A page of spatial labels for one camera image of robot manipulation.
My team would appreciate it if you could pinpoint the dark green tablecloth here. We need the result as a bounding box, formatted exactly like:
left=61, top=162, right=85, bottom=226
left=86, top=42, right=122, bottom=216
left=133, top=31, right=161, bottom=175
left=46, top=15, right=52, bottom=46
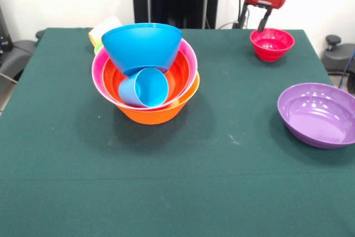
left=0, top=27, right=355, bottom=237

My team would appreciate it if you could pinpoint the large orange bowl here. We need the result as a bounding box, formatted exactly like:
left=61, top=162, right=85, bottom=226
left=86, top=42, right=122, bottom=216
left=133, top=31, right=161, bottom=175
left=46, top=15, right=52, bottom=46
left=115, top=72, right=201, bottom=125

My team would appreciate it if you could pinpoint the yellow cup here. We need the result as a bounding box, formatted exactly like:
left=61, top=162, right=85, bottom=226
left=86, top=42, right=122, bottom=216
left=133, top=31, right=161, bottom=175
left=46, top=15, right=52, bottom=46
left=88, top=15, right=123, bottom=47

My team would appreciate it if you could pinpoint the blue cup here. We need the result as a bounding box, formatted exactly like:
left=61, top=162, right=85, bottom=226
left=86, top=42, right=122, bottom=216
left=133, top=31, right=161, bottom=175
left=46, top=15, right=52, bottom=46
left=118, top=67, right=170, bottom=109

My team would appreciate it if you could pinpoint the medium blue bowl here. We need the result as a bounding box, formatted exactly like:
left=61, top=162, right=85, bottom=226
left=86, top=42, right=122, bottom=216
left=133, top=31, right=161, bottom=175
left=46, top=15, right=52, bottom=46
left=101, top=23, right=184, bottom=77

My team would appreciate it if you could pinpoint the purple bowl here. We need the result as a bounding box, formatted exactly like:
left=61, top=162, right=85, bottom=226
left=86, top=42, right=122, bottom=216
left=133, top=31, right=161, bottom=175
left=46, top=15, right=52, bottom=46
left=277, top=82, right=355, bottom=150

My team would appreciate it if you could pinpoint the small green bowl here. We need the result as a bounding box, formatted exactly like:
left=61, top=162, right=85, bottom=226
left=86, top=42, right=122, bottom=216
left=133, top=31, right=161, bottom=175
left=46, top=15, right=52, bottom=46
left=93, top=41, right=105, bottom=56

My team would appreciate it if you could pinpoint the large pink bowl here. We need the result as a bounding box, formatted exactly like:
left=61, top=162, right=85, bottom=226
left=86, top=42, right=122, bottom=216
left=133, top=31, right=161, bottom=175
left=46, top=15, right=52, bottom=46
left=91, top=38, right=199, bottom=109

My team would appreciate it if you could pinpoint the black equipment box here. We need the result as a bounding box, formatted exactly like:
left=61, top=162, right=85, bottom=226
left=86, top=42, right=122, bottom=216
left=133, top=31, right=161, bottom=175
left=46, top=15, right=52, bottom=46
left=0, top=6, right=12, bottom=52

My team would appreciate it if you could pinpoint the red-orange bowl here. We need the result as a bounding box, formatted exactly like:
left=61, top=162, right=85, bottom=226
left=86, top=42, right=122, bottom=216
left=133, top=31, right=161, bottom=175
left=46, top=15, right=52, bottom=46
left=102, top=49, right=192, bottom=107

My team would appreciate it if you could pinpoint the small crimson bowl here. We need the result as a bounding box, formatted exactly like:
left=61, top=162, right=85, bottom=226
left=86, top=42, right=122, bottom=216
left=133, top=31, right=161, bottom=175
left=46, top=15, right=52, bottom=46
left=249, top=27, right=296, bottom=63

